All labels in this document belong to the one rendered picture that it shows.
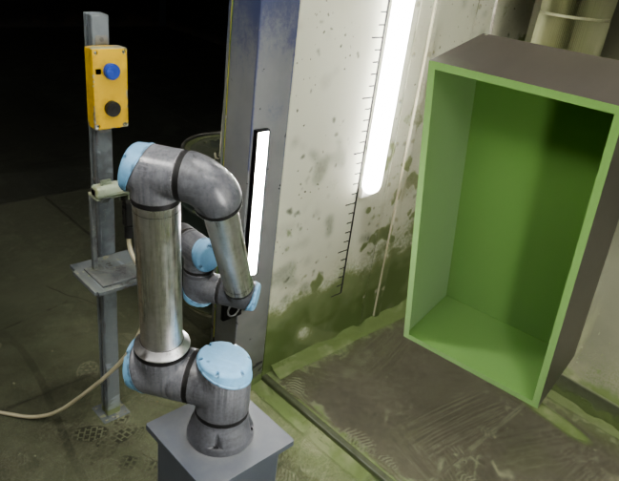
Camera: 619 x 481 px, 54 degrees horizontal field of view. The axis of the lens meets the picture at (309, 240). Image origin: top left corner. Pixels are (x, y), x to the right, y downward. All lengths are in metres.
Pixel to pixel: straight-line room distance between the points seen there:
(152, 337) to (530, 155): 1.48
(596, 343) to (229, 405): 2.08
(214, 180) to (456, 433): 1.91
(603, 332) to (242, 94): 2.06
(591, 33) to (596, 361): 1.53
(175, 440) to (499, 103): 1.58
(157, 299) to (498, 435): 1.88
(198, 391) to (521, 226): 1.44
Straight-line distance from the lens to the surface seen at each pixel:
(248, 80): 2.27
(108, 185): 2.08
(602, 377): 3.27
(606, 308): 3.32
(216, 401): 1.68
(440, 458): 2.79
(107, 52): 2.09
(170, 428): 1.87
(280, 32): 2.27
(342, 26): 2.49
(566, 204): 2.41
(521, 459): 2.93
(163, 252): 1.47
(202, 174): 1.34
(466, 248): 2.70
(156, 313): 1.58
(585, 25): 3.22
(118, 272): 2.26
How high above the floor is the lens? 1.95
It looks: 27 degrees down
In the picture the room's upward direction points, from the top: 8 degrees clockwise
